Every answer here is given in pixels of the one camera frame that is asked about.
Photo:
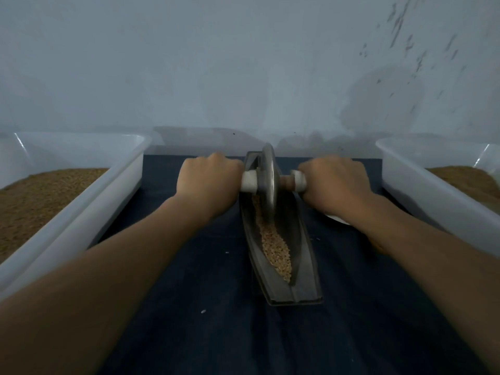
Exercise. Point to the person's left hand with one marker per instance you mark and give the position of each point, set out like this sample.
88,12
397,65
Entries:
207,183

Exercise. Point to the person's right hand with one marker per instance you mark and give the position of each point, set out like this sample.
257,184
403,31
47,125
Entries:
336,187

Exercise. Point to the small ground grain portion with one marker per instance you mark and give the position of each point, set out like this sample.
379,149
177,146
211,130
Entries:
275,246

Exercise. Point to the white plastic tray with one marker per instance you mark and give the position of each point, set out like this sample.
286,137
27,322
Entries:
430,199
78,207

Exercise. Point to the boat-shaped metal grinding trough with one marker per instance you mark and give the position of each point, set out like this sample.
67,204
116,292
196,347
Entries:
305,281

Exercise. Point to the person's left forearm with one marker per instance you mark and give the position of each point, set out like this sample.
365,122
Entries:
82,293

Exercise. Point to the person's right forearm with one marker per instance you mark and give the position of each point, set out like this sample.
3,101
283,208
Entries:
437,285

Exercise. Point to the white round plate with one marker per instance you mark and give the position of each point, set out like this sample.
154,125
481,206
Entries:
337,219

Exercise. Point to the dark blue tablecloth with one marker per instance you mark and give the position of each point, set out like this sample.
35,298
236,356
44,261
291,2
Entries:
203,324

